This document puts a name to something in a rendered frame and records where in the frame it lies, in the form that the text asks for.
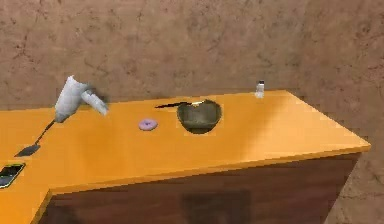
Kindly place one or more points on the orange top wooden counter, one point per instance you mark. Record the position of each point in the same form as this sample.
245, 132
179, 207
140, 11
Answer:
266, 133

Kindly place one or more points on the black mobile phone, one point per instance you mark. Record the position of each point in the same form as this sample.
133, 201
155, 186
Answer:
9, 174

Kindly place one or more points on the dark green bowl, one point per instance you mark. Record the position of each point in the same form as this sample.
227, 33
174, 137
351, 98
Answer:
199, 117

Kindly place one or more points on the small white shaker bottle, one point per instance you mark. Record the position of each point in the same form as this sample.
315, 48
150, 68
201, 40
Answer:
259, 90

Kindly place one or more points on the black spatula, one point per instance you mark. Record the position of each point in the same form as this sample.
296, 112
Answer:
29, 150

